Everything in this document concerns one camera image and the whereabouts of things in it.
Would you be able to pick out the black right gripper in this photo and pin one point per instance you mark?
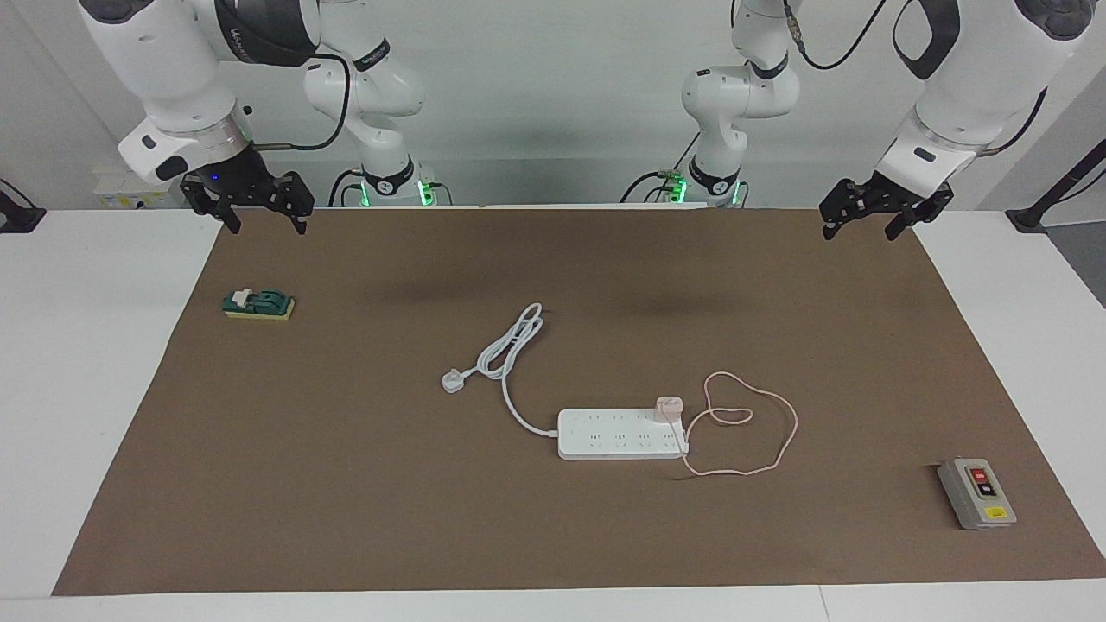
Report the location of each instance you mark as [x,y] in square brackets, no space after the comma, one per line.
[232,173]

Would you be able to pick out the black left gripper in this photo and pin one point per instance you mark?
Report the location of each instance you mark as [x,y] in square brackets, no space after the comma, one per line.
[894,194]

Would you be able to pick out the pink charger adapter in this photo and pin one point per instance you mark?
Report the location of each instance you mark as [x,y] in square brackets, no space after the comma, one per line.
[670,408]

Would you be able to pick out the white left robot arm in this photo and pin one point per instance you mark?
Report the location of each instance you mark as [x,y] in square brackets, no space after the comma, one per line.
[959,95]

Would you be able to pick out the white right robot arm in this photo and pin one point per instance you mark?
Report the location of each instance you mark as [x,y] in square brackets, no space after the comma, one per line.
[173,69]

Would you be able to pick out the black clamp stand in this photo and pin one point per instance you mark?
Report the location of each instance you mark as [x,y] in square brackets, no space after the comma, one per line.
[17,216]
[1058,190]

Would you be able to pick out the brown paper table mat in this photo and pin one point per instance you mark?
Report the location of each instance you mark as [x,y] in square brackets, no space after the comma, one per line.
[518,518]

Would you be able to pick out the green knife switch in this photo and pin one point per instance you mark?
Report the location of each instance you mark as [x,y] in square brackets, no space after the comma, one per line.
[259,304]

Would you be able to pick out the white wall socket box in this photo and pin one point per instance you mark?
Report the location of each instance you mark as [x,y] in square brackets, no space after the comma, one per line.
[121,192]

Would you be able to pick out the grey push-button switch box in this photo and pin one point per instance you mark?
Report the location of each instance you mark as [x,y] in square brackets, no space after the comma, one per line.
[976,492]

